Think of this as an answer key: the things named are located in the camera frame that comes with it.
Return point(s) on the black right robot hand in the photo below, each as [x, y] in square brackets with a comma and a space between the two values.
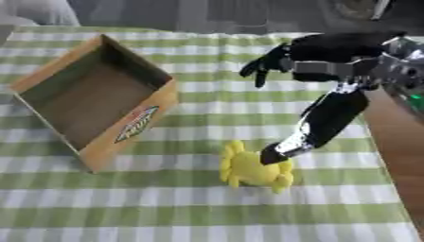
[329, 50]

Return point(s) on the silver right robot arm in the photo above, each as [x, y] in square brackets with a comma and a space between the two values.
[407, 67]

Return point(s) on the tan cardboard box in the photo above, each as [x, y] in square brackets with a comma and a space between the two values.
[94, 100]

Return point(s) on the yellow soft toy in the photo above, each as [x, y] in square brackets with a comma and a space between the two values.
[254, 169]

